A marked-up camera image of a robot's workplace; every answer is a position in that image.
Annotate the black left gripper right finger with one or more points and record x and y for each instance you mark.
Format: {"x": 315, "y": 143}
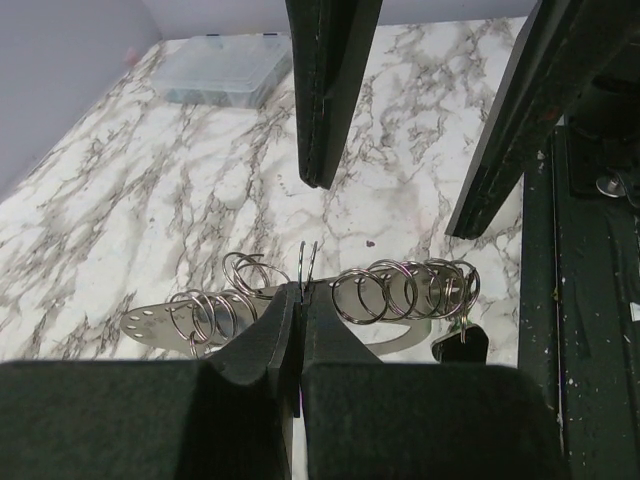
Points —
{"x": 366, "y": 419}

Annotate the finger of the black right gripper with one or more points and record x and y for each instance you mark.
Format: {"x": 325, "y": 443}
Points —
{"x": 331, "y": 42}
{"x": 562, "y": 46}

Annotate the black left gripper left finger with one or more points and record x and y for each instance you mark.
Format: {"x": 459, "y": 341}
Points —
{"x": 228, "y": 416}

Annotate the black key tag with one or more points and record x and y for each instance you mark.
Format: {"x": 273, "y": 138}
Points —
{"x": 455, "y": 347}

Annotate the clear plastic screw organizer box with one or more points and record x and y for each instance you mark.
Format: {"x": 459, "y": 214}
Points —
{"x": 236, "y": 71}

